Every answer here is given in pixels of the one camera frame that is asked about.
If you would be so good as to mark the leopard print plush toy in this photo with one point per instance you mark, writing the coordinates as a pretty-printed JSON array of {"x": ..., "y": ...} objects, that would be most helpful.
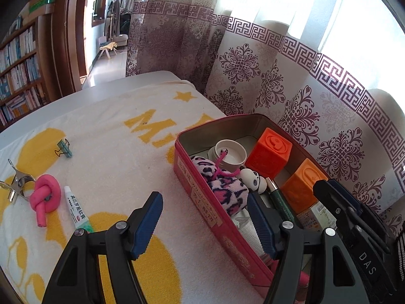
[{"x": 221, "y": 190}]

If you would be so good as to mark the white ointment tube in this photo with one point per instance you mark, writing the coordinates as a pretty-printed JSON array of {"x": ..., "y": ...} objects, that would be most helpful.
[{"x": 77, "y": 209}]

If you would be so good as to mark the white panda toy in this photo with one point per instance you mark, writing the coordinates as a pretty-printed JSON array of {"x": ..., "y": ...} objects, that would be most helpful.
[{"x": 251, "y": 179}]

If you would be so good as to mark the silver metal bulldog clip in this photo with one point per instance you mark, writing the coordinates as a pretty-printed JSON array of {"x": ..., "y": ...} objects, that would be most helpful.
[{"x": 19, "y": 180}]

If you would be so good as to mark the brown wooden door frame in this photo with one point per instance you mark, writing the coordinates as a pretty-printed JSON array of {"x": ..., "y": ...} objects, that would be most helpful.
[{"x": 71, "y": 38}]

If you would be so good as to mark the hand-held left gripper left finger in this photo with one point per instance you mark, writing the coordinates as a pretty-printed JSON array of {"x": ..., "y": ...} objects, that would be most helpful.
[{"x": 147, "y": 224}]

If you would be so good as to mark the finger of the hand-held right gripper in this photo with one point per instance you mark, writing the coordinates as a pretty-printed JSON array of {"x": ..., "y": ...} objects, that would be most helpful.
[
  {"x": 343, "y": 191},
  {"x": 329, "y": 196}
]

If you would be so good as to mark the pale green medicine box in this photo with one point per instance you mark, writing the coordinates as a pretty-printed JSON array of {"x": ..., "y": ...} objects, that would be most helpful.
[{"x": 316, "y": 215}]

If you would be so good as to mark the cream towel with yellow print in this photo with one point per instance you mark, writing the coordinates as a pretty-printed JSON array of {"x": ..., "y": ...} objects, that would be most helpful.
[{"x": 126, "y": 171}]

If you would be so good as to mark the red rubber cube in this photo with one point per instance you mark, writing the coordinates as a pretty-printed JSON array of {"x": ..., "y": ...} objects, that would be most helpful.
[{"x": 265, "y": 155}]

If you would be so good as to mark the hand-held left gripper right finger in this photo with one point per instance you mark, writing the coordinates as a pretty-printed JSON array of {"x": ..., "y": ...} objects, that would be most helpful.
[{"x": 262, "y": 224}]

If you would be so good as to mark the green gift box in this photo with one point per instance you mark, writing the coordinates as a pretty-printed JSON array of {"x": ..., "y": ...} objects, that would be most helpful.
[{"x": 42, "y": 3}]

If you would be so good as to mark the small white round cup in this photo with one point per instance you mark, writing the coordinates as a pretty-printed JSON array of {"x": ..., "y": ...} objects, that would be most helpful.
[{"x": 234, "y": 156}]

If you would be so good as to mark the red tin box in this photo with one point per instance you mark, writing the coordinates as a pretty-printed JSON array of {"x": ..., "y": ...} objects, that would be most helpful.
[{"x": 202, "y": 193}]

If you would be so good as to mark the dark green cosmetic tube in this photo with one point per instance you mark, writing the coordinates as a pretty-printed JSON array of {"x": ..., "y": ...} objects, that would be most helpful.
[{"x": 280, "y": 201}]

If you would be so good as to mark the wooden bookshelf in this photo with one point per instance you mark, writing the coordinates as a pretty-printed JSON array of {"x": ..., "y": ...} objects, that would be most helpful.
[{"x": 44, "y": 53}]

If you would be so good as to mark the rows of books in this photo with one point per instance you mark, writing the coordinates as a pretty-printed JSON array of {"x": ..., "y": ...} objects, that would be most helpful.
[{"x": 19, "y": 69}]

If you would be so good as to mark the small wooden stool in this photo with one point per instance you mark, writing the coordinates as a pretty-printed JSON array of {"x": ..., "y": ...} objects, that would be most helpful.
[{"x": 108, "y": 49}]

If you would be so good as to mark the teal binder clip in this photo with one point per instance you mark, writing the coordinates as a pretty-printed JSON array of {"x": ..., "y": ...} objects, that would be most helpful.
[{"x": 65, "y": 150}]

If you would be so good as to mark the orange rubber cube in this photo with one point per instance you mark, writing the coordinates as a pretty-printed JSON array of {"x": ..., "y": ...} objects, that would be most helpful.
[{"x": 297, "y": 186}]

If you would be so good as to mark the wooden window frame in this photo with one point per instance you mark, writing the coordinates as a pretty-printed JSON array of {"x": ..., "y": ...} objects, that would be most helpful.
[{"x": 99, "y": 19}]

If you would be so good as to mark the purple patterned curtain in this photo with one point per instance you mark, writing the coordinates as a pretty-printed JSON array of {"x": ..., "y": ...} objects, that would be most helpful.
[
  {"x": 300, "y": 107},
  {"x": 164, "y": 38}
]

